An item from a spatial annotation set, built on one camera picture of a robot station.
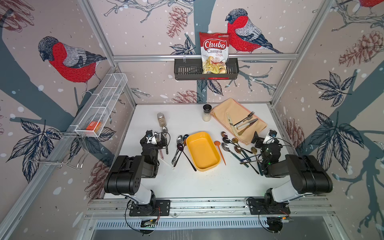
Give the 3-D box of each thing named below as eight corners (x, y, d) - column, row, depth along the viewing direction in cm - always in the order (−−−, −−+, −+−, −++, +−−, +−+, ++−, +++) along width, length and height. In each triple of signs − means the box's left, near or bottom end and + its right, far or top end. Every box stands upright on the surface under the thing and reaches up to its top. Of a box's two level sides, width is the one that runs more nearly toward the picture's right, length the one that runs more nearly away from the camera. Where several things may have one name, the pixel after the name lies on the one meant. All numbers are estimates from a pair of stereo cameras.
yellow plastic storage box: (196, 175, 86) (196, 171, 82) (184, 139, 102) (184, 135, 97) (222, 165, 90) (223, 162, 85) (207, 133, 105) (207, 128, 101)
